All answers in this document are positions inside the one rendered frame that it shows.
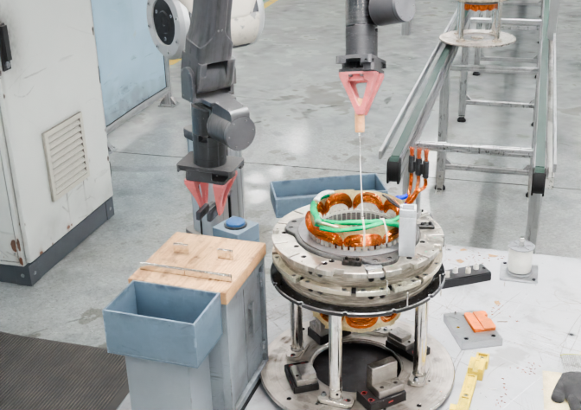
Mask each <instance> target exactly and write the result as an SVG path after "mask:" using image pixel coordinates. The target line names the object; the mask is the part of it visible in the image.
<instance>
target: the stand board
mask: <svg viewBox="0 0 581 410"><path fill-rule="evenodd" d="M174 242H175V243H182V244H188V250H189V254H185V253H174V248H173V243H174ZM218 248H222V249H229V250H233V260H230V259H218V254H217V249H218ZM265 255H266V244H265V243H262V242H255V241H248V240H235V239H228V238H221V237H213V236H206V235H199V234H187V233H180V232H176V233H175V234H174V235H173V236H171V237H170V238H169V239H168V240H167V241H166V242H165V243H164V244H163V245H162V246H161V247H160V248H159V249H158V250H157V251H156V252H155V253H154V254H153V255H152V256H151V257H150V258H149V259H148V260H147V261H146V263H152V264H158V265H165V266H177V267H183V268H189V269H195V270H202V271H208V272H220V273H226V274H232V279H233V281H232V283H230V282H224V281H218V280H212V279H200V278H194V277H188V276H182V275H175V274H169V273H163V272H152V271H145V270H140V267H139V268H138V269H137V270H136V271H135V272H134V273H133V274H132V275H131V276H130V277H129V278H128V283H130V282H131V281H132V280H133V279H134V280H140V281H145V282H151V283H158V284H164V285H174V286H180V287H187V288H193V289H198V290H204V291H216V292H220V301H221V304H228V303H229V302H230V300H231V299H232V298H233V296H234V295H235V293H236V292H237V291H238V290H239V288H240V287H241V286H242V285H243V284H244V282H245V281H246V280H247V278H248V277H249V276H250V274H251V273H252V271H253V270H254V269H255V267H256V266H257V265H258V264H259V262H260V261H261V260H262V259H263V258H264V256H265Z"/></svg>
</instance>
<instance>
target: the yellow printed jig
mask: <svg viewBox="0 0 581 410"><path fill-rule="evenodd" d="M488 363H489V354H487V353H482V352H476V357H473V356H471V357H470V360H469V366H468V369H467V373H466V375H465V379H464V382H463V387H462V391H461V393H460V396H459V400H458V403H457V405H456V404H451V403H450V409H449V410H469V407H470V403H471V400H472V397H473V393H474V390H475V387H476V381H482V378H483V375H484V371H485V369H488Z"/></svg>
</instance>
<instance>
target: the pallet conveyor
mask: <svg viewBox="0 0 581 410"><path fill-rule="evenodd" d="M550 1H551V0H542V2H541V0H539V2H538V3H532V2H502V4H503V5H538V6H541V12H540V14H541V15H540V16H539V17H540V19H513V18H502V19H501V23H505V24H532V25H536V27H535V26H508V25H501V29H524V30H539V41H538V44H539V49H538V54H537V55H535V56H534V57H533V58H514V57H493V56H484V54H483V53H482V52H481V48H475V59H474V65H469V48H466V47H462V59H461V64H452V62H453V61H454V58H455V56H456V54H457V50H458V49H459V47H458V46H453V45H450V44H446V45H445V47H444V50H443V52H442V54H441V55H440V57H439V59H438V61H437V63H436V65H435V67H434V68H433V70H432V72H431V75H430V77H429V79H428V80H427V82H426V84H425V87H424V89H423V91H422V93H421V94H420V96H419V98H418V101H417V103H416V105H415V106H414V108H413V110H412V113H411V115H410V117H409V119H408V120H407V122H406V124H405V127H404V129H403V131H402V132H401V134H400V136H399V138H398V140H397V142H396V144H395V145H394V147H393V150H392V152H391V154H390V156H389V158H388V160H387V165H386V183H389V182H397V184H399V183H400V180H401V179H402V177H403V184H402V195H405V194H406V193H407V192H408V186H409V176H410V173H409V172H408V163H409V155H410V148H411V147H413V149H415V150H414V155H415V161H416V150H417V149H419V148H421V150H422V151H423V150H427V148H428V150H430V151H437V171H436V183H437V185H435V190H436V192H435V194H436V195H441V194H442V192H443V190H445V186H444V185H443V183H444V180H445V170H465V171H476V172H488V173H499V174H509V175H521V176H529V177H528V186H527V189H528V192H527V193H526V197H527V202H528V210H527V228H526V237H525V240H527V241H530V242H532V243H533V244H534V245H535V248H534V250H533V254H536V247H537V239H538V230H539V221H540V204H541V196H544V193H545V189H553V183H554V173H555V172H556V170H557V95H556V33H554V34H553V41H550V40H549V39H548V38H547V29H548V19H549V10H550ZM491 11H492V10H491ZM491 11H488V10H486V18H484V17H483V11H480V10H478V11H477V16H476V17H472V16H473V15H474V13H475V12H474V11H473V10H465V14H464V29H470V24H471V23H472V22H476V29H482V24H483V23H485V29H486V30H490V29H492V18H491ZM442 43H443V42H441V41H440V40H439V42H438V44H437V46H436V47H435V49H434V51H433V52H432V54H431V57H430V59H429V60H428V61H427V63H426V65H425V68H424V70H423V71H422V73H421V75H420V76H419V78H418V80H417V82H416V84H415V86H414V88H413V89H412V91H411V93H410V95H409V97H408V98H407V100H406V102H405V104H404V106H403V107H402V109H401V111H400V113H399V116H398V117H397V118H396V120H395V122H394V124H393V126H392V128H391V130H390V131H389V133H388V135H387V136H386V139H385V141H384V143H383V144H382V146H381V147H380V150H379V159H381V158H382V157H383V156H384V154H385V152H386V149H387V147H388V145H389V144H390V142H391V140H392V139H393V136H394V134H395V132H396V131H397V129H398V127H399V124H400V122H401V121H402V119H403V117H404V116H405V113H406V111H407V109H408V107H409V105H410V104H411V103H412V100H413V98H414V96H415V94H416V92H417V90H418V89H419V87H420V85H421V83H422V81H423V79H424V77H425V75H426V73H427V71H428V70H429V68H430V66H431V64H432V62H433V60H434V58H435V56H436V54H437V52H438V50H439V49H440V47H441V45H442ZM480 61H511V62H531V63H537V67H508V66H489V65H480ZM450 70H451V71H461V75H460V91H459V107H458V116H459V118H458V119H457V122H466V118H465V113H466V105H477V106H506V107H522V108H533V122H532V123H531V126H533V139H532V148H520V147H507V146H494V145H481V144H458V143H447V128H448V110H449V92H450ZM468 71H470V72H474V73H473V75H475V76H478V75H480V73H479V72H489V73H508V74H536V75H535V77H534V78H536V87H535V97H534V98H533V99H532V100H530V101H529V103H526V102H510V101H494V100H479V99H471V97H470V96H469V95H468V94H467V83H468ZM439 92H440V95H439V114H438V134H437V142H432V141H419V138H420V135H421V133H422V131H423V129H424V127H425V124H426V121H427V119H428V118H429V116H430V113H431V110H432V107H433V106H434V104H435V102H436V99H437V96H438V94H439ZM409 146H410V148H409ZM417 147H418V148H417ZM425 147H426V148H425ZM446 152H458V153H469V154H482V155H494V156H506V157H530V163H528V164H527V165H526V166H524V167H523V169H521V168H508V167H497V166H486V165H474V164H463V163H451V160H449V158H447V156H446ZM529 166H530V167H529Z"/></svg>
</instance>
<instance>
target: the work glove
mask: <svg viewBox="0 0 581 410"><path fill-rule="evenodd" d="M560 356H561V359H562V362H563V366H564V371H563V373H562V375H561V376H560V378H559V380H558V382H557V383H556V385H555V388H554V389H553V391H552V395H551V400H552V401H553V402H556V403H562V402H564V401H565V399H566V400H567V402H568V405H569V408H570V410H581V355H578V354H562V355H560Z"/></svg>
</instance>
